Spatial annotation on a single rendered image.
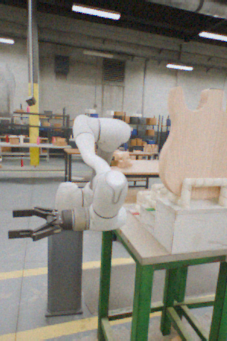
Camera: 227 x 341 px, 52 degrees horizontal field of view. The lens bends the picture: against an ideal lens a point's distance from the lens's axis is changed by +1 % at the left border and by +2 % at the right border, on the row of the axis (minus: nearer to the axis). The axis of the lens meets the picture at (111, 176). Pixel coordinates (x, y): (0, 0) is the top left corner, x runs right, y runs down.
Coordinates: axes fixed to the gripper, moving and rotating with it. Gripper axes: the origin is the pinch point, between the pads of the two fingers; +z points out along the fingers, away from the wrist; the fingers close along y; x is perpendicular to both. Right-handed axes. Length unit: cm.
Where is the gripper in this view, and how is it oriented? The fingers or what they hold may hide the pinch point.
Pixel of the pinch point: (14, 223)
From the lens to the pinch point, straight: 90.5
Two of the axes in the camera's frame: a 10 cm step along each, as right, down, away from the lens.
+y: -2.8, -3.6, 8.9
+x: 1.0, -9.3, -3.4
